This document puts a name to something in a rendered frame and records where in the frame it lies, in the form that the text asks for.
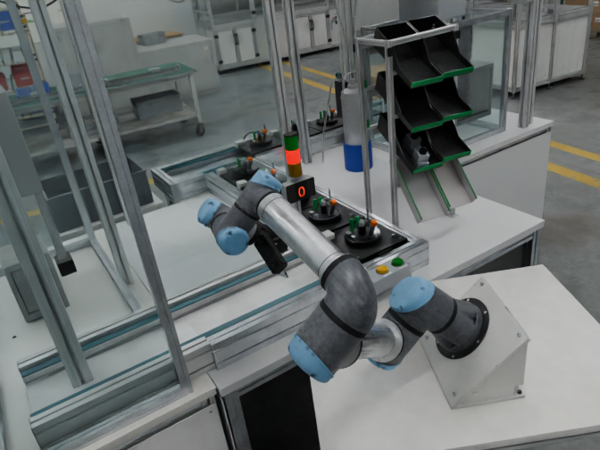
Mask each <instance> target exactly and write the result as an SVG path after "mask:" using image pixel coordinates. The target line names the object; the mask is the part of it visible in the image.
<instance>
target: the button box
mask: <svg viewBox="0 0 600 450"><path fill-rule="evenodd" d="M403 260H404V259H403ZM381 265H385V266H387V267H388V272H386V273H377V267H376V268H374V269H372V270H370V271H368V273H369V275H370V277H371V280H372V282H373V285H374V287H375V291H376V295H379V294H381V293H383V292H385V291H387V290H389V289H391V288H393V287H395V286H396V285H397V284H398V283H399V282H400V281H401V280H403V279H405V278H408V277H411V276H412V265H411V264H410V263H409V262H407V261H405V260H404V264H403V265H401V266H395V265H393V264H392V260H391V261H389V262H385V263H383V264H381Z"/></svg>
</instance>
